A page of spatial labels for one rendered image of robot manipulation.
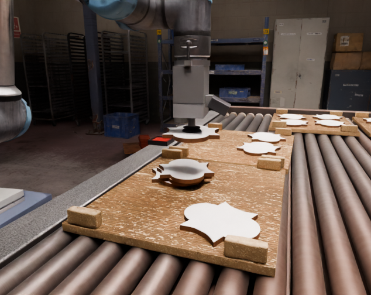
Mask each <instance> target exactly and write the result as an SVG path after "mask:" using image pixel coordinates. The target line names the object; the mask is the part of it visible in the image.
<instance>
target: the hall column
mask: <svg viewBox="0 0 371 295"><path fill-rule="evenodd" d="M83 15H84V29H85V42H86V50H87V63H88V78H89V85H90V99H91V108H92V113H93V119H92V123H93V131H90V130H89V132H88V133H86V135H99V136H101V135H103V134H104V132H105V130H104V121H103V120H104V119H103V115H104V112H103V103H102V88H101V72H100V63H99V47H98V32H97V16H96V13H95V12H93V11H92V10H91V9H90V8H89V7H87V6H85V5H83Z"/></svg>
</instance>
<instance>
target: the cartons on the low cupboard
mask: <svg viewBox="0 0 371 295"><path fill-rule="evenodd" d="M362 45H363V33H337V34H335V35H334V43H333V48H332V52H334V53H332V58H331V62H330V69H331V70H371V52H362Z"/></svg>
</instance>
